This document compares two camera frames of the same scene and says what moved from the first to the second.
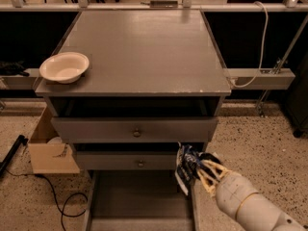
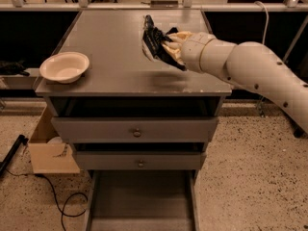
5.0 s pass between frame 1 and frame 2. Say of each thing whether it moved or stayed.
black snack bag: moved
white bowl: stayed
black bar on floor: stayed
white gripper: moved
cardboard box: stayed
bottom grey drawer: stayed
